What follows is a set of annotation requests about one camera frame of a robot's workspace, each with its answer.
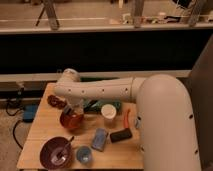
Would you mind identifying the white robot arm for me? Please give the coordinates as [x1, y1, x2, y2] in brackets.
[54, 68, 202, 171]

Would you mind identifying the orange-red bowl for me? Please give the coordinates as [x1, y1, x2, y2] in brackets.
[60, 113, 84, 131]

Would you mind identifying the dark purple bowl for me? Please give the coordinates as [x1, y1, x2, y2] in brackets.
[40, 137, 72, 170]

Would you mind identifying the green cloth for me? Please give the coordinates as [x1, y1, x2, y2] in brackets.
[83, 100, 122, 114]

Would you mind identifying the white paper cup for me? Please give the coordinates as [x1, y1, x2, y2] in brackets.
[101, 104, 117, 121]

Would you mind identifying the blue box on floor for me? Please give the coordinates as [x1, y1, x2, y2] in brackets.
[22, 105, 38, 123]

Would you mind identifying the black rectangular block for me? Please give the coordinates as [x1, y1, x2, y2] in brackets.
[110, 128, 132, 143]

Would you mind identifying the brown beaded chain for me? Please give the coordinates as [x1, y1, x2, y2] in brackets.
[46, 94, 68, 110]

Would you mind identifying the orange handled tool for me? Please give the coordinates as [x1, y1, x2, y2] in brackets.
[123, 109, 130, 128]

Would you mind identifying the black floor cable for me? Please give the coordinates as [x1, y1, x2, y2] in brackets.
[12, 119, 25, 150]

